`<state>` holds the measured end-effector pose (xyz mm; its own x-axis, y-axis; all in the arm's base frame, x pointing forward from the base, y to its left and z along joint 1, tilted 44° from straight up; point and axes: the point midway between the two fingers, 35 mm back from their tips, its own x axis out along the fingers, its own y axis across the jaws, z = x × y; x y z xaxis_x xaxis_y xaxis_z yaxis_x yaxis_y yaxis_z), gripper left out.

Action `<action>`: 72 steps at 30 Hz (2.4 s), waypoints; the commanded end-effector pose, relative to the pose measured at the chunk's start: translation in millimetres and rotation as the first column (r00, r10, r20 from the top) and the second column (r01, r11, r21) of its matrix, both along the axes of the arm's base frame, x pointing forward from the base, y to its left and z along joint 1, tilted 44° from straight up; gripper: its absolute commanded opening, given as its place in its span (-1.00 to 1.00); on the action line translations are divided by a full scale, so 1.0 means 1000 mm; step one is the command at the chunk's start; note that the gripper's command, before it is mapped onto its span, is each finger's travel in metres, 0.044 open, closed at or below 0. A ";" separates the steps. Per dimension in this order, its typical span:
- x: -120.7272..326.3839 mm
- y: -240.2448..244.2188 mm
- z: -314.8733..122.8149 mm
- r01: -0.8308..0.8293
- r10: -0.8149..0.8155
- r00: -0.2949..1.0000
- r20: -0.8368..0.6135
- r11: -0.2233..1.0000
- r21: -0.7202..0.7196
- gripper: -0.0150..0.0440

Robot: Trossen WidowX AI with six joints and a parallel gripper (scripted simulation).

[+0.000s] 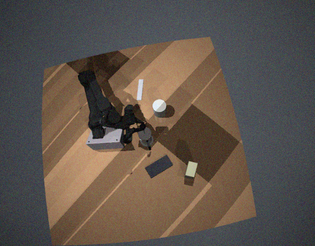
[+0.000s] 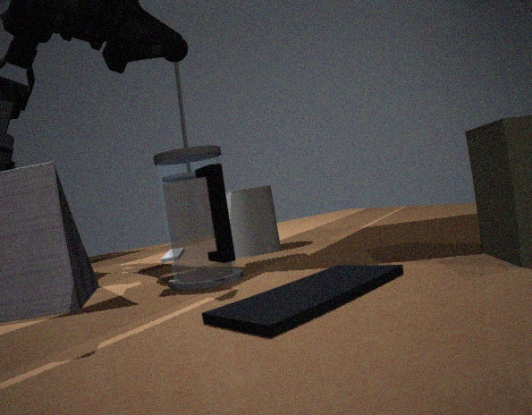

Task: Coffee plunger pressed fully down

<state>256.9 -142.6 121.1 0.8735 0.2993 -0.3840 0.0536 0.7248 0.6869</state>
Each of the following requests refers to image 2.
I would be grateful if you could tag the clear glass french press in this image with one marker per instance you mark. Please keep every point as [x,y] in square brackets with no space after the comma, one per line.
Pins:
[195,209]

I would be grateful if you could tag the grey cylinder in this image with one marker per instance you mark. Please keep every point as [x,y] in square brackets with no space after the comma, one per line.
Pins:
[253,222]

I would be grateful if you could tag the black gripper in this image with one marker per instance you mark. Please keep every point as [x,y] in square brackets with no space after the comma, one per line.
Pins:
[131,33]

